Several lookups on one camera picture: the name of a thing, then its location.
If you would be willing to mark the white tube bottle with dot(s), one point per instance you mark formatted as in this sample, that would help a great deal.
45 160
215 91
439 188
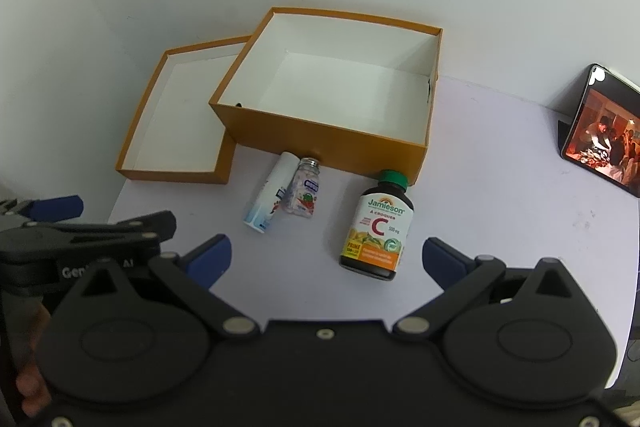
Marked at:
272 194

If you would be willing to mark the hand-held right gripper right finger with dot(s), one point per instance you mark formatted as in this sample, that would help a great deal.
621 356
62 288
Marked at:
442 259

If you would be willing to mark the orange cardboard box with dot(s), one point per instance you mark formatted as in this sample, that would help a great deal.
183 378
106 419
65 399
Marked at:
325 77

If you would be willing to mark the white desktop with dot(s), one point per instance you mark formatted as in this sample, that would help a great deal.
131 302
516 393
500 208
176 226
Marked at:
500 192

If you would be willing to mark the smartphone with lit screen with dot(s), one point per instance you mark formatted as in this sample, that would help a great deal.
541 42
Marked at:
607 132

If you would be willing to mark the person's left hand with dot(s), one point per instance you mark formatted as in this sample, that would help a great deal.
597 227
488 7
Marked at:
31 387

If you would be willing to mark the small clear glass bottle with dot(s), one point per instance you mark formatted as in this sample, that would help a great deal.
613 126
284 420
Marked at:
302 189

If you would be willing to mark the dark green-capped vitamin bottle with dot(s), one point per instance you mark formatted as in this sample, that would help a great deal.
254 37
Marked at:
377 227

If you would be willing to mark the orange cardboard box lid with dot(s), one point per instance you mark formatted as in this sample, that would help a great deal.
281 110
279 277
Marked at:
175 117

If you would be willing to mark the black phone stand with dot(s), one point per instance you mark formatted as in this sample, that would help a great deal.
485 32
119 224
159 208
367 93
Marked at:
562 137

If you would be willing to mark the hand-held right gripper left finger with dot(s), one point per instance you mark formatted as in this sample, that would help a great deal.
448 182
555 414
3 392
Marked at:
210 259

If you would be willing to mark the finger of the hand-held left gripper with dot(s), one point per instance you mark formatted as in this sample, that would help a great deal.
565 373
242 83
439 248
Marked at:
57 207
150 224

